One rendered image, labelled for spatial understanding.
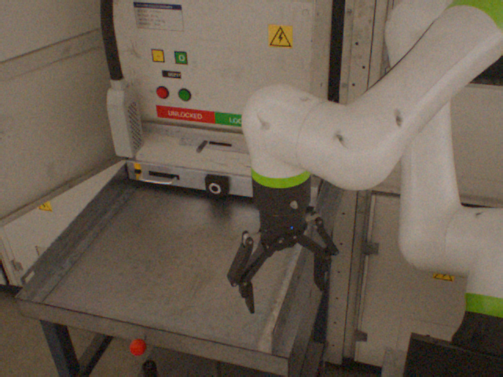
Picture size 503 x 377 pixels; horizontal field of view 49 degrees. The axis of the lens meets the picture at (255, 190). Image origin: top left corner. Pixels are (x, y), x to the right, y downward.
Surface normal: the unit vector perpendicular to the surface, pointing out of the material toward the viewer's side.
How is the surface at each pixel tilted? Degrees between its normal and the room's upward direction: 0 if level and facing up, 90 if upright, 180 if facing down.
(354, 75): 90
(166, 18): 90
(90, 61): 90
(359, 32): 90
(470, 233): 53
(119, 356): 0
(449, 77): 68
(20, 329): 0
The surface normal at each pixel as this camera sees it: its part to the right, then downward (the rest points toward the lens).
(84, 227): 0.96, 0.14
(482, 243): -0.79, -0.16
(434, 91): 0.57, -0.04
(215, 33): -0.28, 0.55
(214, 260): -0.03, -0.82
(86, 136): 0.79, 0.33
